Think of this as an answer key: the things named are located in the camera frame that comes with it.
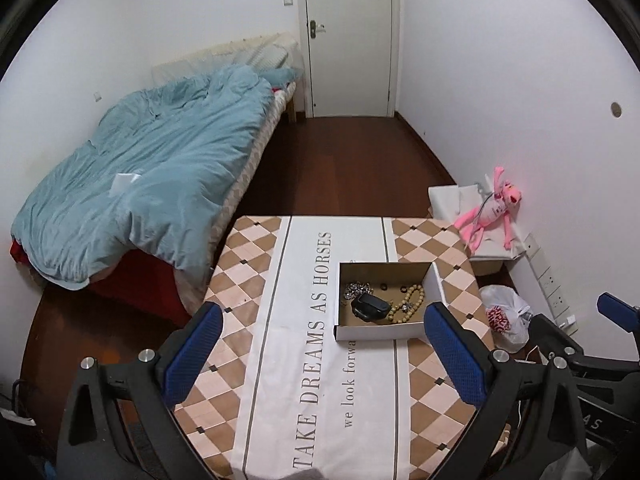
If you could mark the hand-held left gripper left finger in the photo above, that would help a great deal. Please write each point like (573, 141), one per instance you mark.
(196, 342)

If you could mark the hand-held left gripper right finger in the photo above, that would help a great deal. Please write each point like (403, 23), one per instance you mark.
(449, 345)

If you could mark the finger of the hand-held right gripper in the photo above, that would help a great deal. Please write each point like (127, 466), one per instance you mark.
(555, 335)
(617, 310)

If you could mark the white cardboard box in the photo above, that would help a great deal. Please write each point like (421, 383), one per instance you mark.
(385, 332)

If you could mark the black smartwatch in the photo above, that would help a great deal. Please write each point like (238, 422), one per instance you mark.
(370, 306)

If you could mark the white plug charger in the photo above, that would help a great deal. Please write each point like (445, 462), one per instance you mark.
(567, 321)

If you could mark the white plastic bag red print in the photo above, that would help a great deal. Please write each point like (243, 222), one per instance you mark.
(505, 317)

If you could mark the bed with red base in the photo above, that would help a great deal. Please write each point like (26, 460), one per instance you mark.
(145, 280)

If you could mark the checkered printed tablecloth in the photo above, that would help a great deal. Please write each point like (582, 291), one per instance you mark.
(285, 360)

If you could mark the pink plush toy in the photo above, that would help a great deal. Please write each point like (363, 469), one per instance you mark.
(487, 212)

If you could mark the white paper sheet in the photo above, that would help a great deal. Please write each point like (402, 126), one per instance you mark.
(124, 184)

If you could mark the blue duvet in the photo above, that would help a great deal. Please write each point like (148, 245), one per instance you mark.
(160, 170)

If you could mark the white door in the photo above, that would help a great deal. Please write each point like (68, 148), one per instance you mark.
(350, 35)

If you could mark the white wall socket strip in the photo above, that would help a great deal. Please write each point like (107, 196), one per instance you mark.
(550, 285)

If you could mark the round wall hole cover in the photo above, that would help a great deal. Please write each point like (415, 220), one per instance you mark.
(616, 109)

